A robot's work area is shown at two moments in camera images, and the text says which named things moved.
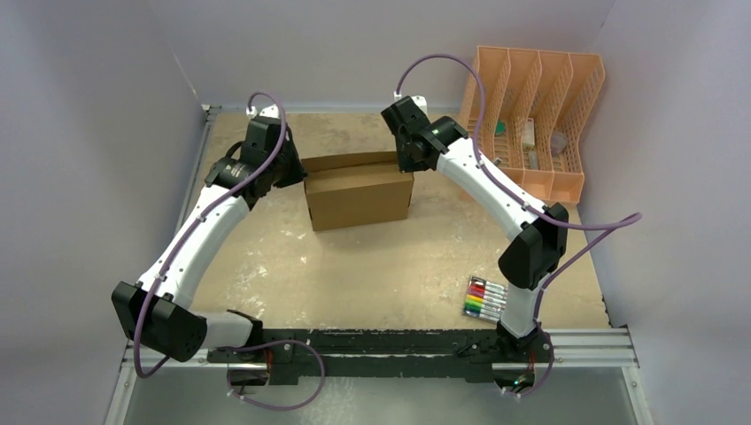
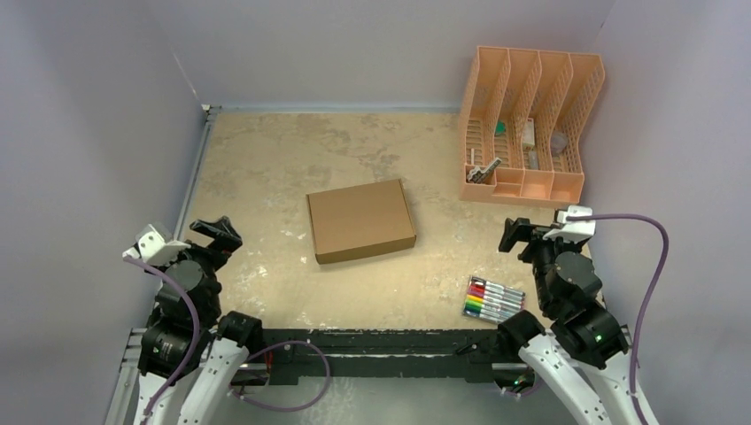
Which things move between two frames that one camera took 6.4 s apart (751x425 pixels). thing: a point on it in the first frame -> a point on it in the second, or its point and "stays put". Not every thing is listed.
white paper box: x=528 y=137 stays put
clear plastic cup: x=559 y=142 stays put
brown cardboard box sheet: x=350 y=189 -> x=361 y=221
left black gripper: x=299 y=172 -> x=225 y=239
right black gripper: x=405 y=155 -> x=529 y=240
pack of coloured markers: x=485 y=300 stays put
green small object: x=500 y=127 stays put
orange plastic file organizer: x=534 y=103 stays put
